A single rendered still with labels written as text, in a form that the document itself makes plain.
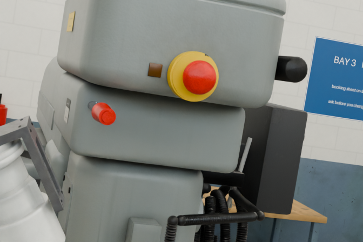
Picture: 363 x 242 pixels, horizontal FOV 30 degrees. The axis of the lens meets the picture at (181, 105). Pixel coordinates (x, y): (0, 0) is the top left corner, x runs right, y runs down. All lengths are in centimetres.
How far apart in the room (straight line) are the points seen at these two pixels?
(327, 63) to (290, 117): 451
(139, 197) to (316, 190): 500
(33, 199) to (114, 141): 30
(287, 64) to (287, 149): 46
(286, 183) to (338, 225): 475
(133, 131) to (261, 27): 22
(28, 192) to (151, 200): 37
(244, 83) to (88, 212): 30
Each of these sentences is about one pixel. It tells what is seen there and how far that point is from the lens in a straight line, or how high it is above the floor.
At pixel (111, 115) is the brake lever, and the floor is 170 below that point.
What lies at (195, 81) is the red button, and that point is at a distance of 78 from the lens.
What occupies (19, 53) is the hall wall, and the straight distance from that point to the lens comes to 522.
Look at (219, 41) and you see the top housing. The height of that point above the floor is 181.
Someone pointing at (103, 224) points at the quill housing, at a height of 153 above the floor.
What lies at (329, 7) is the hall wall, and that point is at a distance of 585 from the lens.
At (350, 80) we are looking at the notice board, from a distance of 595.
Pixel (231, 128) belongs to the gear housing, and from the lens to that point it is 95.
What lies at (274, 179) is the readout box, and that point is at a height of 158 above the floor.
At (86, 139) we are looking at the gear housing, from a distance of 91.
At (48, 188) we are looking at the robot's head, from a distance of 62.
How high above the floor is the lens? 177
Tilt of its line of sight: 3 degrees down
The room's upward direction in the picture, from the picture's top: 9 degrees clockwise
